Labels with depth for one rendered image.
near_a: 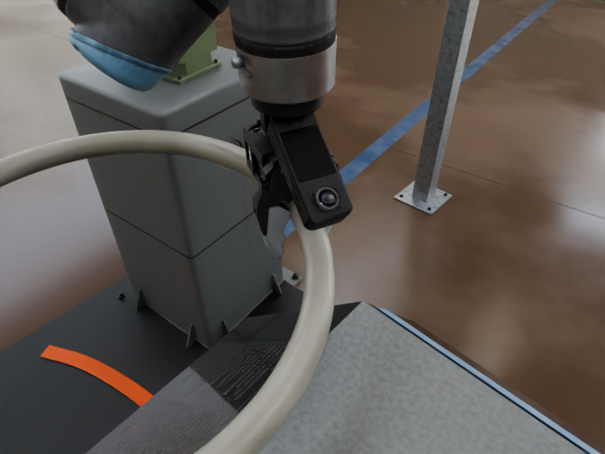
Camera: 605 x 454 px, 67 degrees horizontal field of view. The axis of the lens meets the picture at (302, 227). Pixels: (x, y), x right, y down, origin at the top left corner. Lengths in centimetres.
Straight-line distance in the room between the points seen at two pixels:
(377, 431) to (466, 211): 183
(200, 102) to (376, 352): 77
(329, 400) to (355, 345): 7
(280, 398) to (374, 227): 170
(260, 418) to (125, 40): 35
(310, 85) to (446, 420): 34
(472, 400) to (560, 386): 120
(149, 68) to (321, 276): 26
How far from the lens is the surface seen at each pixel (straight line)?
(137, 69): 50
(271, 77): 40
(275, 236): 52
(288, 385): 38
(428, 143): 207
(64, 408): 161
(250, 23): 40
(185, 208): 119
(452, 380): 52
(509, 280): 195
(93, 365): 166
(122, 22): 49
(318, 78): 41
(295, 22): 39
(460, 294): 183
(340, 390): 49
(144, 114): 109
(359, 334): 53
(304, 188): 42
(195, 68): 122
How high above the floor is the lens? 129
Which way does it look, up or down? 40 degrees down
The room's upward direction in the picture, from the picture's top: straight up
